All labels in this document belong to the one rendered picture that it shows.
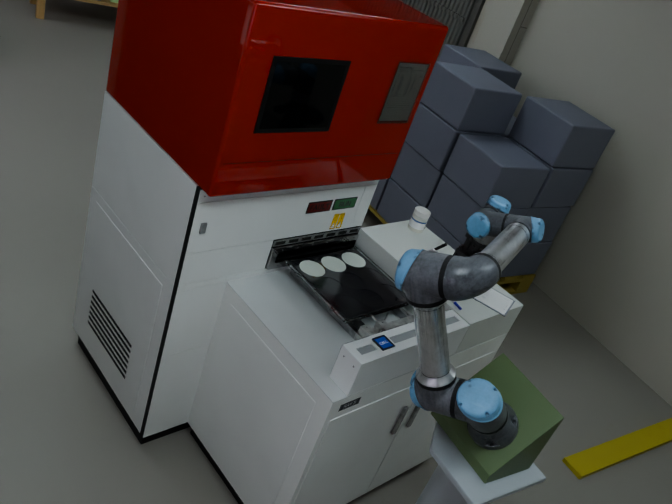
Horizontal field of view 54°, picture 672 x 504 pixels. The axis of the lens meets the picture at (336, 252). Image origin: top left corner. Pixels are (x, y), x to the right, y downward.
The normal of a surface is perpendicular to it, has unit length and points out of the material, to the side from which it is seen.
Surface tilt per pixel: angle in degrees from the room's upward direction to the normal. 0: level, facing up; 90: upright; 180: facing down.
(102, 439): 0
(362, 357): 0
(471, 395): 41
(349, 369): 90
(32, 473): 0
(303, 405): 90
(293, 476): 90
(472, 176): 90
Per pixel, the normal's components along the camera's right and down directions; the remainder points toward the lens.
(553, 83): -0.82, 0.05
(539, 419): -0.36, -0.54
